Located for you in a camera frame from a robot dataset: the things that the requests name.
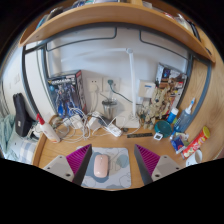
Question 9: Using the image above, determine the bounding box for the large white power adapter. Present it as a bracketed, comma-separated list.
[88, 114, 101, 131]

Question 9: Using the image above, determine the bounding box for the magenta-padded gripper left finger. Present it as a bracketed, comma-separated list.
[43, 143, 93, 186]

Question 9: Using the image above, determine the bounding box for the white desk lamp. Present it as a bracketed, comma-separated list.
[61, 47, 141, 129]

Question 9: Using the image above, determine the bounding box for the small blue white-capped bottle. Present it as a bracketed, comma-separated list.
[166, 107, 180, 125]

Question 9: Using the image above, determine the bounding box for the clear blue spray bottle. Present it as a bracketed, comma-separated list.
[173, 97, 197, 134]

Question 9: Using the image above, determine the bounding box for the blue plaid pillow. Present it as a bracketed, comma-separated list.
[18, 138, 39, 164]

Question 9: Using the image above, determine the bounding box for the white red-capped pump bottle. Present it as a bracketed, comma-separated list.
[35, 113, 62, 144]

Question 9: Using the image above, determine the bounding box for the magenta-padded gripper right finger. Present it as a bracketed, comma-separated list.
[133, 143, 184, 186]

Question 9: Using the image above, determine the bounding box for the white wall switch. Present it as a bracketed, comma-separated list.
[13, 73, 22, 85]

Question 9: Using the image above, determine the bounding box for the steel cup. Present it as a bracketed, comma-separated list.
[101, 98, 118, 120]

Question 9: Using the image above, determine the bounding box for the blue robot model kit box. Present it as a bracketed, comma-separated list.
[46, 69, 88, 118]

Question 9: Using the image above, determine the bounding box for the blue snack packet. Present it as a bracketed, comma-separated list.
[169, 131, 190, 154]

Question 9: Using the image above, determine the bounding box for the white robot model kit box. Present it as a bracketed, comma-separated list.
[155, 63, 188, 111]

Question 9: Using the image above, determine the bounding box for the black ruler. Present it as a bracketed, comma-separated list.
[126, 132, 154, 139]

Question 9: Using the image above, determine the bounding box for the wooden shelf unit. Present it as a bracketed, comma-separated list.
[18, 0, 216, 64]

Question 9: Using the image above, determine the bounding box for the small white charger block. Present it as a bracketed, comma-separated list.
[69, 114, 84, 130]

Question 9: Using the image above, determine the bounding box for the teal round container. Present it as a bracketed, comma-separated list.
[154, 119, 173, 138]

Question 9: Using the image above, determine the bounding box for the black bag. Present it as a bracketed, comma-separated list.
[12, 93, 36, 138]

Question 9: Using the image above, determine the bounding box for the teal blanket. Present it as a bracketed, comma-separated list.
[0, 114, 16, 158]

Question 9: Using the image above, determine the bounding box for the white wall box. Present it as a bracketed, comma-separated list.
[137, 79, 157, 98]

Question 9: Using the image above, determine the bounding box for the green cable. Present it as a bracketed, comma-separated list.
[109, 83, 135, 105]

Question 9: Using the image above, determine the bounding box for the grey cloud-print mouse pad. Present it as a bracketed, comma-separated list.
[75, 146, 133, 190]

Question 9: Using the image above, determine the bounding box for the white wall socket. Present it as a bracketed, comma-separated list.
[102, 76, 121, 93]
[87, 77, 104, 93]

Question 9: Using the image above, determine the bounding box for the pink computer mouse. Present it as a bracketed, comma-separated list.
[93, 153, 110, 178]

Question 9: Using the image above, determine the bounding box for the white power strip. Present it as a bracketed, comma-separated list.
[101, 121, 124, 138]

